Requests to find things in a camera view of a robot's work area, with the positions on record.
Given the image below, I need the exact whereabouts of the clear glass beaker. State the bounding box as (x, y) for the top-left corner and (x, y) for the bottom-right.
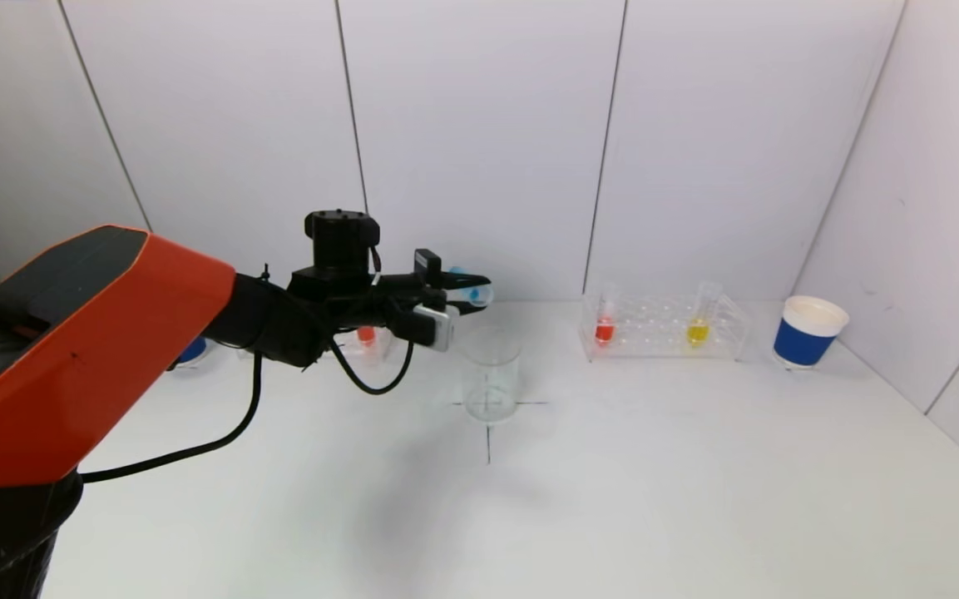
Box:
(460, 332), (522, 424)

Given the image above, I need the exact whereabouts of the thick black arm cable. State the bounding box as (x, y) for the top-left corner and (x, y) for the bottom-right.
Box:
(80, 354), (264, 485)

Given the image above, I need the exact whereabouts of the thin black camera cable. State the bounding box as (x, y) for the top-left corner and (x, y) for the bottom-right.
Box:
(328, 333), (415, 397)

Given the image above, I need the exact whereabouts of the test tube with blue pigment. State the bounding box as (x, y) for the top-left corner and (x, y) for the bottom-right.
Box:
(446, 266), (495, 307)

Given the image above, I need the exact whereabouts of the test tube with yellow pigment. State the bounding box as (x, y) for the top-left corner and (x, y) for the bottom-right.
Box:
(685, 282), (722, 348)

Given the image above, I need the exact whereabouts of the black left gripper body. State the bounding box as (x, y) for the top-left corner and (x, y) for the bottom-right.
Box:
(375, 248), (448, 317)

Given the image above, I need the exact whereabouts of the clear acrylic test tube rack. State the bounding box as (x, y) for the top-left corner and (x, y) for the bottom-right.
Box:
(234, 323), (398, 367)
(579, 294), (750, 362)

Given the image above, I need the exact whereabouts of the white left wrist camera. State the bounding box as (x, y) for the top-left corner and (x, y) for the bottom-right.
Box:
(413, 304), (457, 352)

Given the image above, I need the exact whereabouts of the blue white paper cup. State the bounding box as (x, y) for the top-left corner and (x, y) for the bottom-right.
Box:
(773, 296), (850, 369)
(168, 335), (214, 372)

